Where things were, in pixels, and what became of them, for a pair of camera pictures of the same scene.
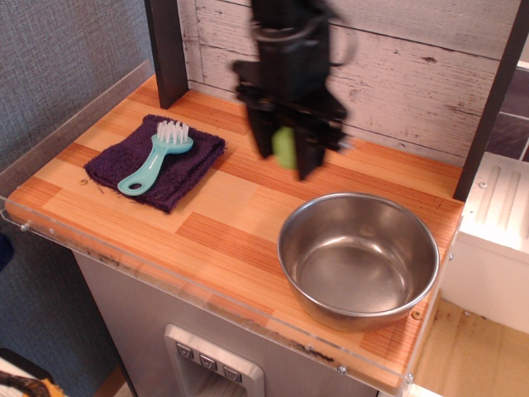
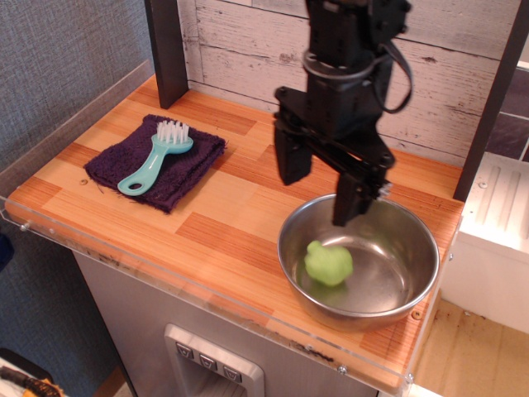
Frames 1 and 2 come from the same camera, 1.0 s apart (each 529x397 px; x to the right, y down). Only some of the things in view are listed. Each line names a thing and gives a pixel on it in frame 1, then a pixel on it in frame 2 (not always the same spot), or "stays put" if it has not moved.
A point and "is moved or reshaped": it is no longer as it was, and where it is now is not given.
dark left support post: (164, 22) stays put
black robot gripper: (291, 80) -> (336, 123)
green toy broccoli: (284, 148) is moved or reshaped
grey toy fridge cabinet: (174, 346) stays put
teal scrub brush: (171, 136) stays put
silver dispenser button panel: (202, 369) stays put
